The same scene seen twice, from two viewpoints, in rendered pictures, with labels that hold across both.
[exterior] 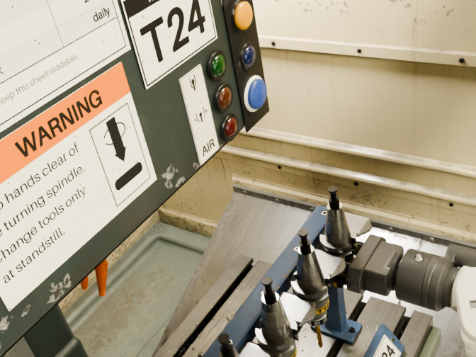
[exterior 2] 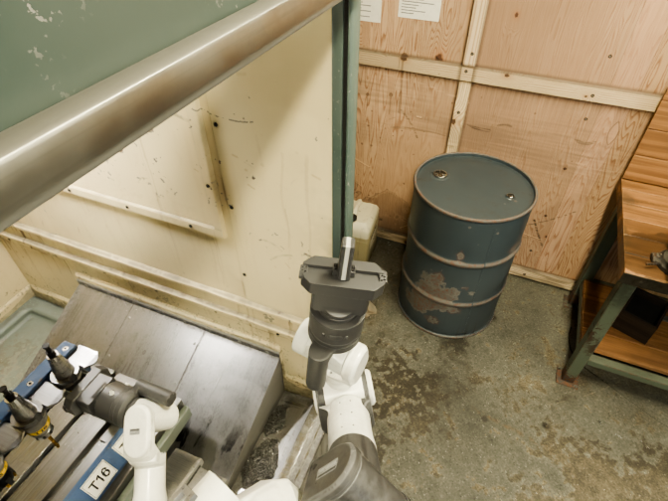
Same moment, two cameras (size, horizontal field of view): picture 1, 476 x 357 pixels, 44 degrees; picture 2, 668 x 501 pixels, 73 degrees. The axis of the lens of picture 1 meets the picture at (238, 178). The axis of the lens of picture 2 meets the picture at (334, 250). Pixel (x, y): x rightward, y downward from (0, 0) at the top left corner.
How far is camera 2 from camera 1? 64 cm
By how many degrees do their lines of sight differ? 15
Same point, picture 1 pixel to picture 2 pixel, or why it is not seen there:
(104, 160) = not seen: outside the picture
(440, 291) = (119, 418)
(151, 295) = (13, 363)
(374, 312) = not seen: hidden behind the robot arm
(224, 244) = (66, 328)
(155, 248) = (27, 320)
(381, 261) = (90, 392)
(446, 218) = (216, 318)
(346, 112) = (135, 244)
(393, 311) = not seen: hidden behind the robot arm
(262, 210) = (97, 301)
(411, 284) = (102, 413)
